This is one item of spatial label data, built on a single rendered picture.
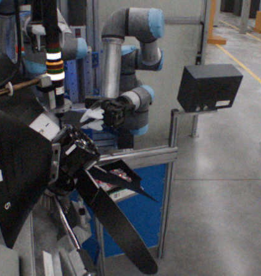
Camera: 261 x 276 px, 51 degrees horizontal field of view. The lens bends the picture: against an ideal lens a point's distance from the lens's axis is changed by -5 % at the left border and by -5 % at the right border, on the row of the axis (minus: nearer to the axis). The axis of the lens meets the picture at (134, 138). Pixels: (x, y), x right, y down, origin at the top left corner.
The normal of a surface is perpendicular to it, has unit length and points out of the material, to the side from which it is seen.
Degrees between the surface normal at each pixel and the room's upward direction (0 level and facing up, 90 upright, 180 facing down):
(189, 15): 90
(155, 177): 90
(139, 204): 90
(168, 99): 90
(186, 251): 0
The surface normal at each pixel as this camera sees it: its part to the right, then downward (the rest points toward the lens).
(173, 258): 0.02, -0.87
